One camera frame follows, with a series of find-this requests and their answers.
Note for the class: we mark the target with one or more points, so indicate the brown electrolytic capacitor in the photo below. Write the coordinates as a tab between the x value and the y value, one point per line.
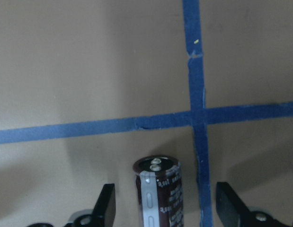
159	189

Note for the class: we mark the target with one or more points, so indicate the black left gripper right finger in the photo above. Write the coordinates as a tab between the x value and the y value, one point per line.
233	212

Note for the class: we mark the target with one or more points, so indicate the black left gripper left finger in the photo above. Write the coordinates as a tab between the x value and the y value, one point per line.
103	213

